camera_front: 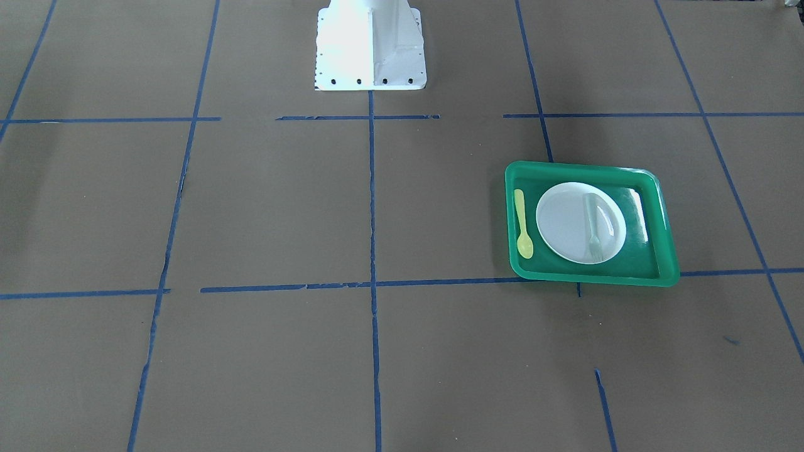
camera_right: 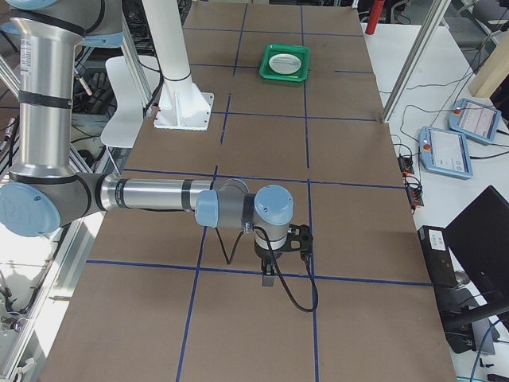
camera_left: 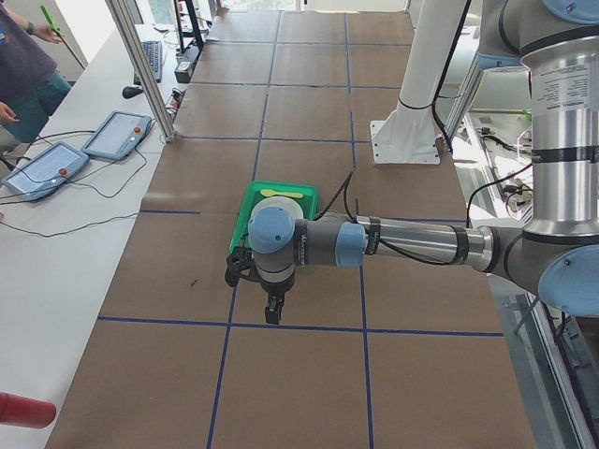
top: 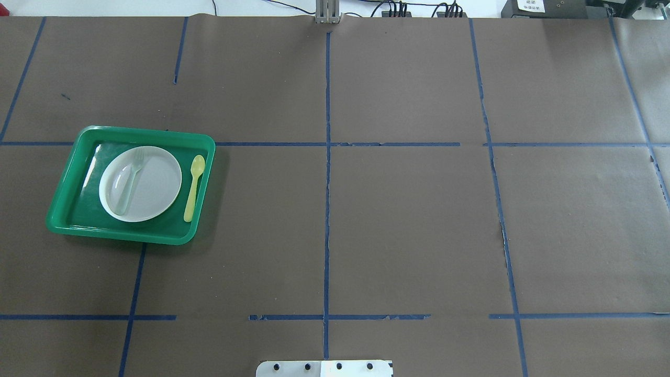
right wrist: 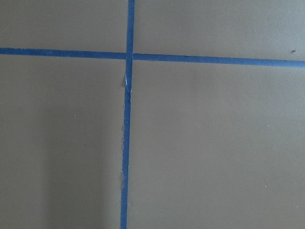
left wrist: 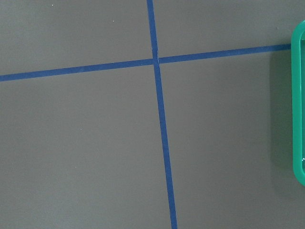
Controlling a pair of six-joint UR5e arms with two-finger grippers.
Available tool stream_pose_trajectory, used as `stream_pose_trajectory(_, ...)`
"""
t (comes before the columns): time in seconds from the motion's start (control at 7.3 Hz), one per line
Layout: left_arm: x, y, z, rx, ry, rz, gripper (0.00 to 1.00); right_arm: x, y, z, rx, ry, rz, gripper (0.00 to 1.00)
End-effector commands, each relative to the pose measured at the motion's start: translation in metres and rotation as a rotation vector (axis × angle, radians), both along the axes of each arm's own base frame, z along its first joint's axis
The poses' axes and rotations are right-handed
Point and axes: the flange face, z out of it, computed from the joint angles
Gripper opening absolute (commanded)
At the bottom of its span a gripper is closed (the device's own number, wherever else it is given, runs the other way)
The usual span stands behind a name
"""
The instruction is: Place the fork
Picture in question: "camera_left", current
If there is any black gripper near tray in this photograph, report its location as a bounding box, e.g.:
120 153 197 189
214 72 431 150
260 278 295 325

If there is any silver blue robot arm near tray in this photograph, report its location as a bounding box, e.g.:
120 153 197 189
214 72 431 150
226 1 598 324

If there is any white round plate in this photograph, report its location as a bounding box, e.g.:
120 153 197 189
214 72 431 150
250 196 304 219

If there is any green plastic tray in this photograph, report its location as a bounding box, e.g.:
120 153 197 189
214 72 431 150
229 181 319 253

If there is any blue teach pendant far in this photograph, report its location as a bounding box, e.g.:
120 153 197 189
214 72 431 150
81 110 152 161

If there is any blue teach pendant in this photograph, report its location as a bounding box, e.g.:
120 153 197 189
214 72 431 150
2 141 89 201
81 110 152 161

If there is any black computer mouse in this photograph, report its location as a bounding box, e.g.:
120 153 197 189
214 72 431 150
122 85 143 99

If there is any blue teach pendant near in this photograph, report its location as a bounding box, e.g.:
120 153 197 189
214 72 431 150
2 141 89 201

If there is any red cylinder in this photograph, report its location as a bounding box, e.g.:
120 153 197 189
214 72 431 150
1 392 56 428

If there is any black keyboard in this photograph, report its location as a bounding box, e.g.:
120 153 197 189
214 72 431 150
141 40 163 82

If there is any person in purple shirt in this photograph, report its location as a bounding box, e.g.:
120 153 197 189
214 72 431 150
1 6 71 143

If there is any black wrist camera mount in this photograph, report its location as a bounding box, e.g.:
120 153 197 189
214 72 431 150
225 247 261 287

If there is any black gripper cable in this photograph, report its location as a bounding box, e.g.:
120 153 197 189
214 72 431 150
314 171 462 267

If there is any aluminium frame post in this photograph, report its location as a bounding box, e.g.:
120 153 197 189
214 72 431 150
106 0 176 142

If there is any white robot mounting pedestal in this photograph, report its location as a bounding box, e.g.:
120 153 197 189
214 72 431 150
371 0 470 165

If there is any green handled stick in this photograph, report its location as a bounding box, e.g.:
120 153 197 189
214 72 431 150
40 5 87 70

